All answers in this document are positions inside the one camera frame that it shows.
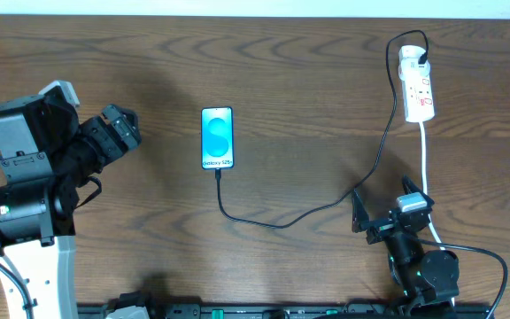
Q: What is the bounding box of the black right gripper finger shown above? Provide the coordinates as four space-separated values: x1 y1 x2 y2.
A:
352 190 370 233
401 175 435 207

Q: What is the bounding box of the blue Samsung Galaxy smartphone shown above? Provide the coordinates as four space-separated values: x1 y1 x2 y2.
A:
201 106 235 170

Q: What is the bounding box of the black USB charging cable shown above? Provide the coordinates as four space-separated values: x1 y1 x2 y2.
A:
213 28 429 230

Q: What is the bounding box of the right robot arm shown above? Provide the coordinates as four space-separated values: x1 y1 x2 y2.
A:
352 176 460 316

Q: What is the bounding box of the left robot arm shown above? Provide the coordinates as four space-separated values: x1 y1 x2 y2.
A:
0 93 142 318

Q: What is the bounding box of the white USB charger plug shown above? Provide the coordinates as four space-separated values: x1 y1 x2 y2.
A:
398 55 431 81

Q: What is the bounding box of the white power strip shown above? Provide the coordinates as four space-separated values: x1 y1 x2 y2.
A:
398 44 436 124

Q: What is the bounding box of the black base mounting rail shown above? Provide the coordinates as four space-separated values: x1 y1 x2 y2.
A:
76 302 496 319

